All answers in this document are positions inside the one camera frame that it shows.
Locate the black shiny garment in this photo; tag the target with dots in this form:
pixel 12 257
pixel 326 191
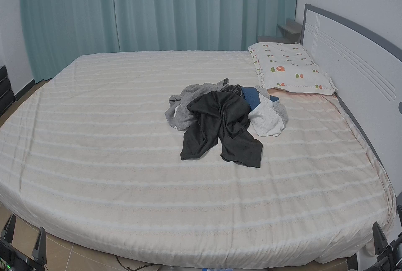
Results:
pixel 231 90

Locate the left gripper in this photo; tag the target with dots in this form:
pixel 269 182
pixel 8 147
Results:
pixel 22 260

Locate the white printed pillow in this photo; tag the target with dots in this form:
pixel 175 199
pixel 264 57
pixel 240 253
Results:
pixel 289 68

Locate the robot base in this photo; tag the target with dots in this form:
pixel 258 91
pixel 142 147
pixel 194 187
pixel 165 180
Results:
pixel 216 269

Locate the black T-shirt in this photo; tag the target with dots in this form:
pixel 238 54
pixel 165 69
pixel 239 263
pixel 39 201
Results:
pixel 216 125

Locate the black chest of drawers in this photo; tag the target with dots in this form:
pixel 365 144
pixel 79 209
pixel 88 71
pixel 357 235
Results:
pixel 5 90

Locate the white garment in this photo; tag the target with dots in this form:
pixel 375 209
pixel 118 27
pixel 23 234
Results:
pixel 265 120

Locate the bed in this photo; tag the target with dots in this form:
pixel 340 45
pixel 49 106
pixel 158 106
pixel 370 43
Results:
pixel 110 153

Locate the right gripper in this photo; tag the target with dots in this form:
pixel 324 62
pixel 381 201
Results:
pixel 391 263

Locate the grey bedside table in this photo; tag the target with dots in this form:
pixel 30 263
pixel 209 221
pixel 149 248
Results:
pixel 287 30

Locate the grey garment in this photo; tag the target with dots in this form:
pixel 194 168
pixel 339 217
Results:
pixel 182 106

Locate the dark blue garment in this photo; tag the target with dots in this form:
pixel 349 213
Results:
pixel 251 98

